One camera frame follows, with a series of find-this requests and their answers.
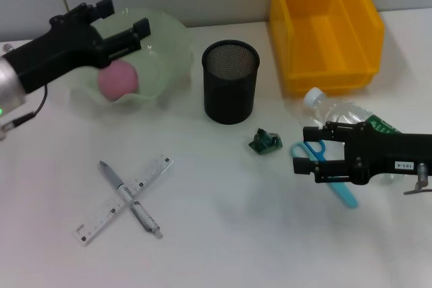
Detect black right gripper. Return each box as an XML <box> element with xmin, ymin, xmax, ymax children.
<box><xmin>292</xmin><ymin>121</ymin><xmax>432</xmax><ymax>186</ymax></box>

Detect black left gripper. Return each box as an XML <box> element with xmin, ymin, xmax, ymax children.
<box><xmin>2</xmin><ymin>0</ymin><xmax>151</xmax><ymax>95</ymax></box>

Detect clear water bottle green label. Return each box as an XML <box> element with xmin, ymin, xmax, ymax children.
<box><xmin>302</xmin><ymin>87</ymin><xmax>408</xmax><ymax>183</ymax></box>

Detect blue plastic scissors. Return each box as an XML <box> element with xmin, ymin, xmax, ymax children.
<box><xmin>290</xmin><ymin>140</ymin><xmax>358</xmax><ymax>208</ymax></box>

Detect pink peach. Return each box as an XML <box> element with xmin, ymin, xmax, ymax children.
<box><xmin>97</xmin><ymin>59</ymin><xmax>140</xmax><ymax>102</ymax></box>

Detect translucent green fruit bowl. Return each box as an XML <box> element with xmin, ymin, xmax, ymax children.
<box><xmin>63</xmin><ymin>6</ymin><xmax>195</xmax><ymax>106</ymax></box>

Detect grey white pen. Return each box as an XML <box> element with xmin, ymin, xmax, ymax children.
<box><xmin>97</xmin><ymin>161</ymin><xmax>165</xmax><ymax>240</ymax></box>

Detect clear plastic ruler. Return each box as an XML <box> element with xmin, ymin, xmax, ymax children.
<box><xmin>72</xmin><ymin>154</ymin><xmax>176</xmax><ymax>248</ymax></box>

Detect black mesh cup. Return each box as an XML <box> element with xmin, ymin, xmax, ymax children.
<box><xmin>201</xmin><ymin>39</ymin><xmax>261</xmax><ymax>125</ymax></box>

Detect yellow plastic bin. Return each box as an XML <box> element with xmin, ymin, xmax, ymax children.
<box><xmin>269</xmin><ymin>0</ymin><xmax>385</xmax><ymax>96</ymax></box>

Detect grey right gripper cable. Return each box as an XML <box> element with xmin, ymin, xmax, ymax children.
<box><xmin>403</xmin><ymin>162</ymin><xmax>432</xmax><ymax>196</ymax></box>

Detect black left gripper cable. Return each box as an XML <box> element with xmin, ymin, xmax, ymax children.
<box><xmin>0</xmin><ymin>84</ymin><xmax>49</xmax><ymax>140</ymax></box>

